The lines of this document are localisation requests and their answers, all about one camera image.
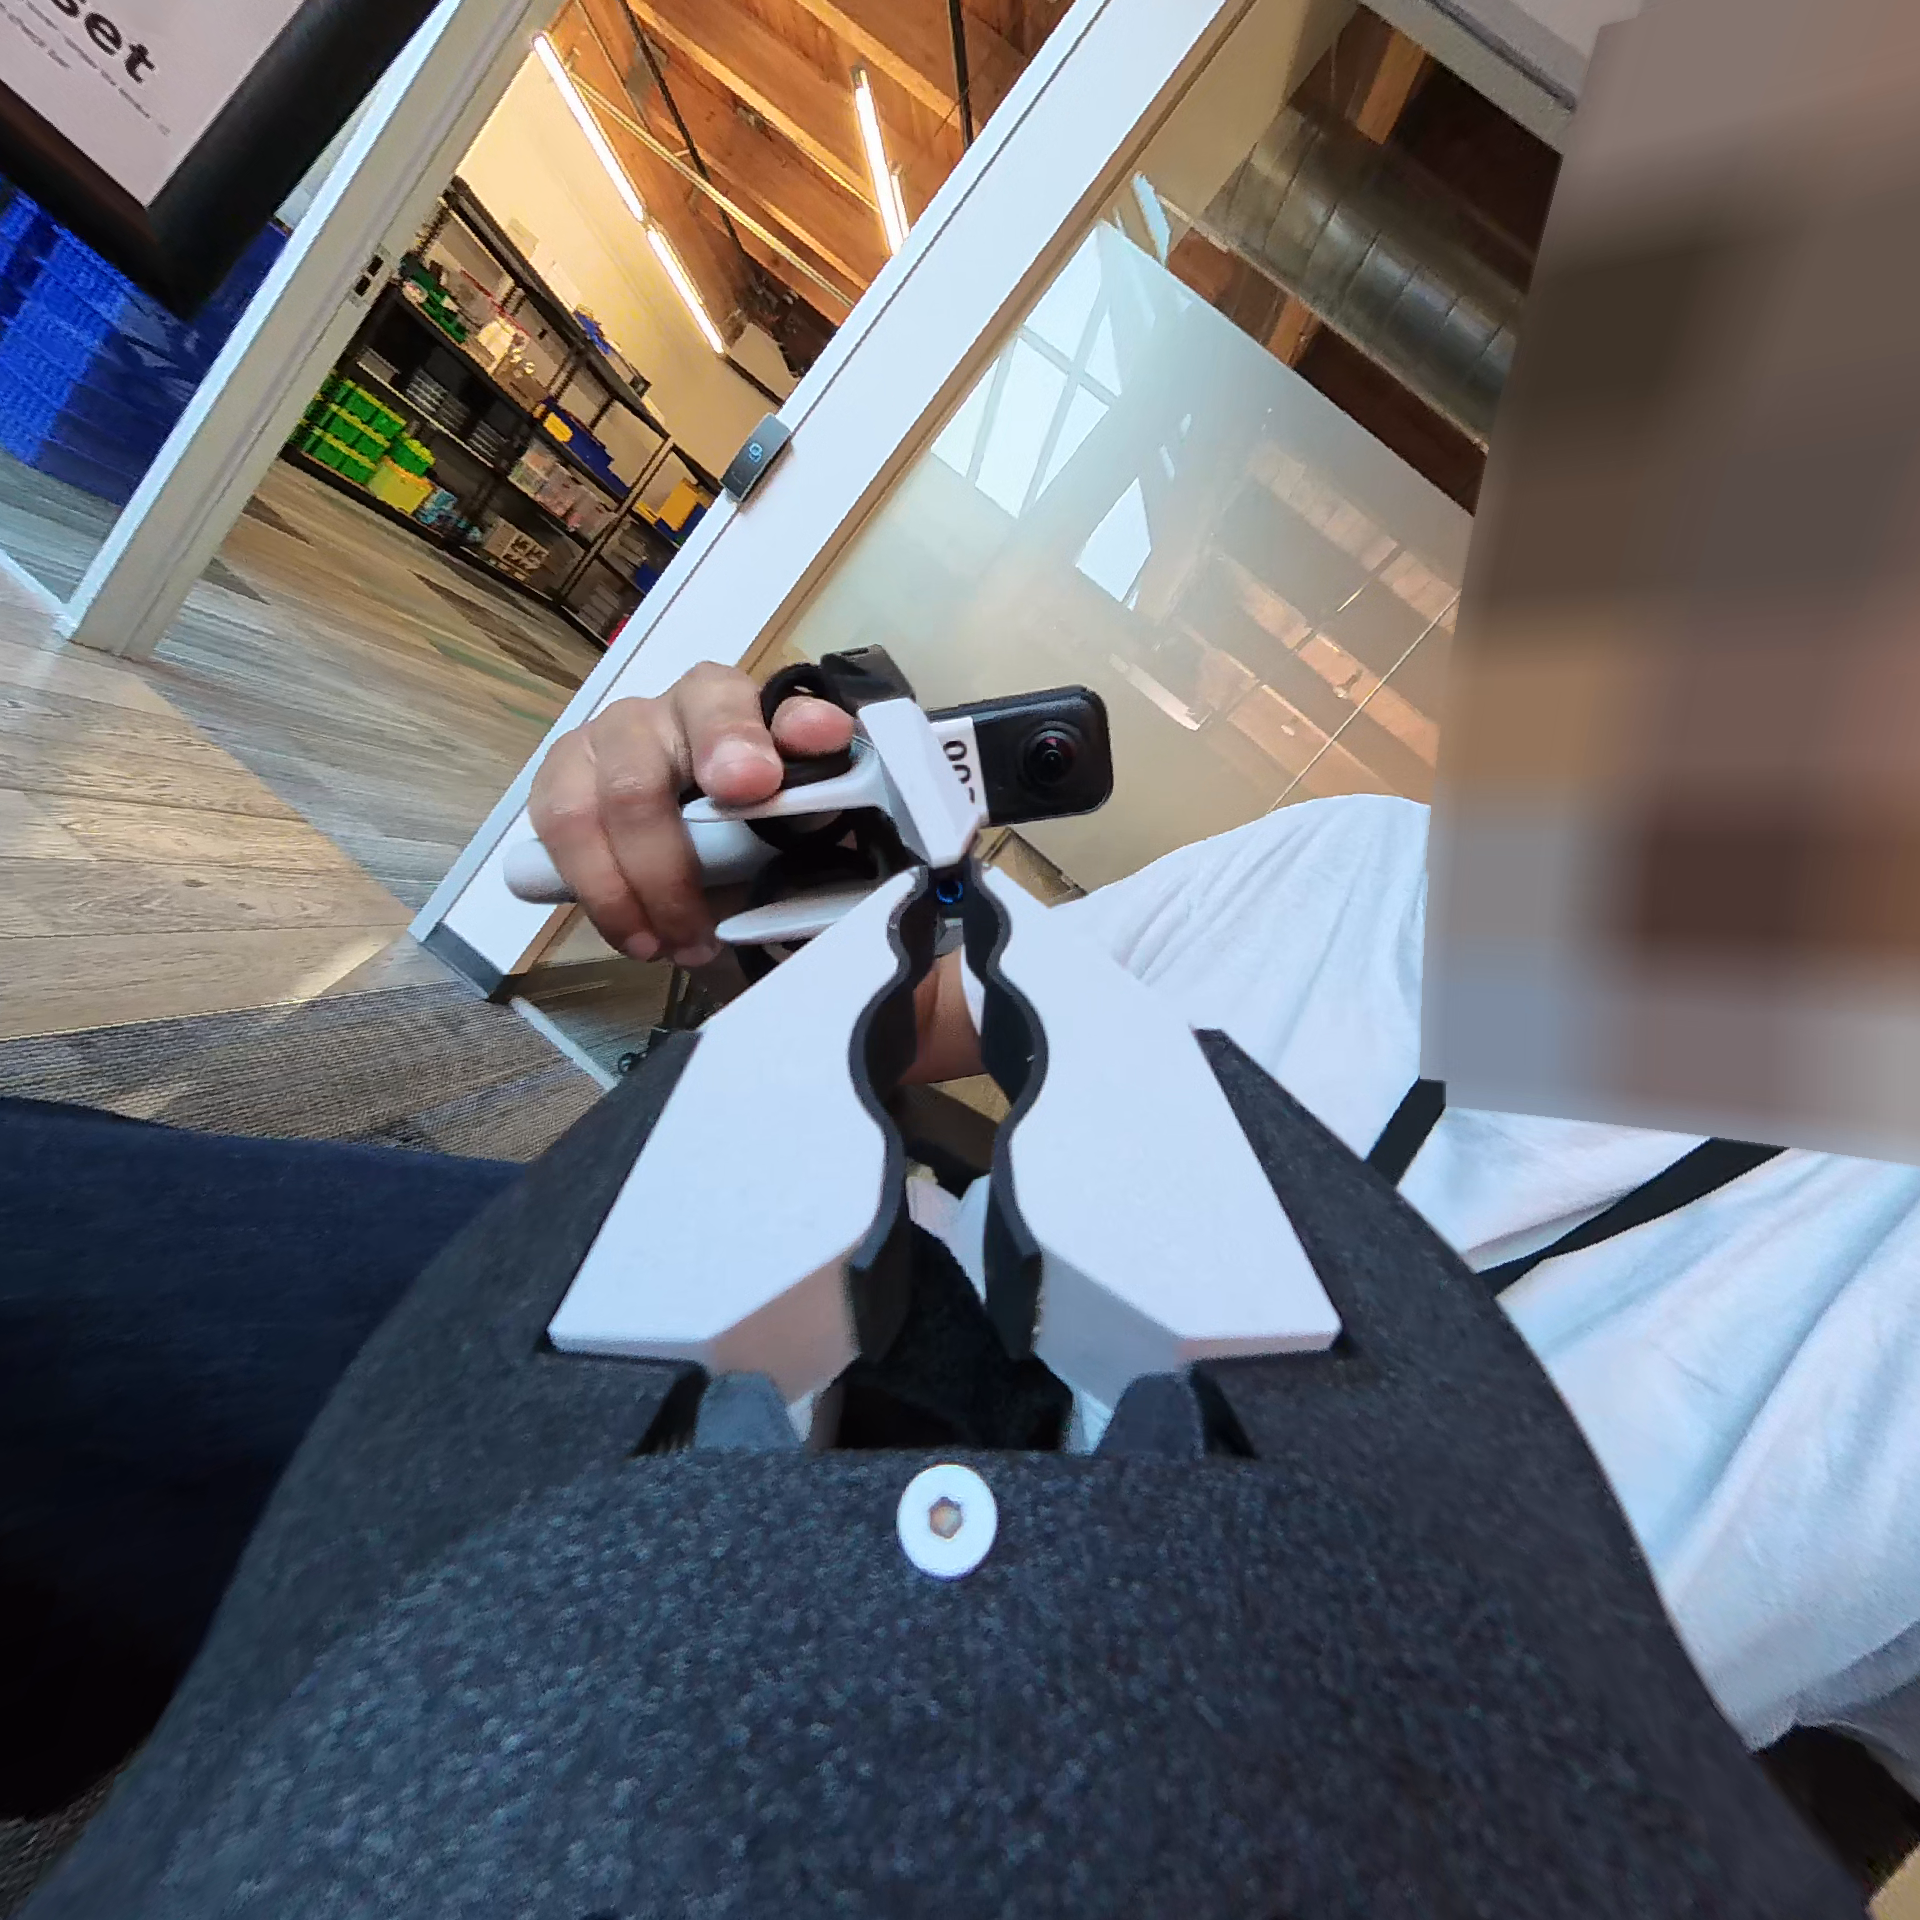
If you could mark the metal air duct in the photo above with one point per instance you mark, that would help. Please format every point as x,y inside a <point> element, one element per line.
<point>1378,268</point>

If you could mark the stack of green bins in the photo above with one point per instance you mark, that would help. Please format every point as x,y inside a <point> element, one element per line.
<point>350,427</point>

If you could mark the white partition frame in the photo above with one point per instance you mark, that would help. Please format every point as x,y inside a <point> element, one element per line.
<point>839,361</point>

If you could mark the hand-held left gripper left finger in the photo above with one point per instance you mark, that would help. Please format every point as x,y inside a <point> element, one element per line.
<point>735,1183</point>

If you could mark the person's right forearm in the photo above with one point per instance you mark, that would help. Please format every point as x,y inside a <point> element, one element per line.
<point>949,1037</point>

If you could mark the black storage shelving rack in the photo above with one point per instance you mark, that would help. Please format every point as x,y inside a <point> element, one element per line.
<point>496,408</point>

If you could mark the stack of blue bins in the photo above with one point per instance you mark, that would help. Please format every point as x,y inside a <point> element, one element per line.
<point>60,361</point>

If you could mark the person's right hand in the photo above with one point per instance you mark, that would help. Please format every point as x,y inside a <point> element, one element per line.
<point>617,798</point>

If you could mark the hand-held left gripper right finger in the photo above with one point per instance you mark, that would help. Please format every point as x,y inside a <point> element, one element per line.
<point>1154,1183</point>

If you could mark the ceiling strip light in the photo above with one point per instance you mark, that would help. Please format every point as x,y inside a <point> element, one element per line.
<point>630,197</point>
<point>883,158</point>

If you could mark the grey access reader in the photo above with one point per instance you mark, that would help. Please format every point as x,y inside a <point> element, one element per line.
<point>757,453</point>

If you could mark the person's blue jeans leg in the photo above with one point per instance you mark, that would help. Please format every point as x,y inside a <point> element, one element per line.
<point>178,1350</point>

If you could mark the black chest harness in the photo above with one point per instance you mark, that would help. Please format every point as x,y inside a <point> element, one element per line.
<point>1621,1221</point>

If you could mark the white door frame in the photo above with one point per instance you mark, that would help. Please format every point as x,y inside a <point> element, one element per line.
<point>226,420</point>

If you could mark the person in white shirt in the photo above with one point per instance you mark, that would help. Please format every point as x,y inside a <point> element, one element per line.
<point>1727,1426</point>

